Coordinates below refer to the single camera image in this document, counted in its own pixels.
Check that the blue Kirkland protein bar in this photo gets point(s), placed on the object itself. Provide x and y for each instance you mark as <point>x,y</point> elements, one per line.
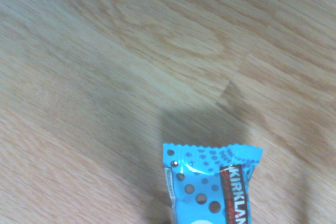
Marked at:
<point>210,192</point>

